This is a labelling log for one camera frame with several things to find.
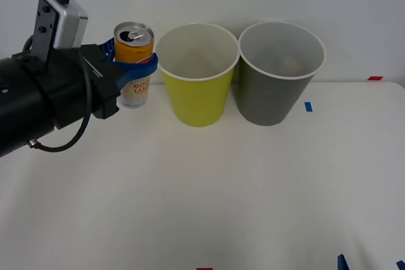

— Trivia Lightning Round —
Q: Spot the grey plastic bin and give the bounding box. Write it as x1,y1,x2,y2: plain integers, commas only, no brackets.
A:
237,20,327,127

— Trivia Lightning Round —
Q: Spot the yellow-green plastic bin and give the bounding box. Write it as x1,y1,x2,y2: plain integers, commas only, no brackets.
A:
156,22,240,128

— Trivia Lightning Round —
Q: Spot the orange drink can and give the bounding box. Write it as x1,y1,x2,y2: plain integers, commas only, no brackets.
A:
113,21,156,110

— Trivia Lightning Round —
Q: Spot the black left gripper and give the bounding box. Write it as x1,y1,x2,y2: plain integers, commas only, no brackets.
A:
40,38,159,130

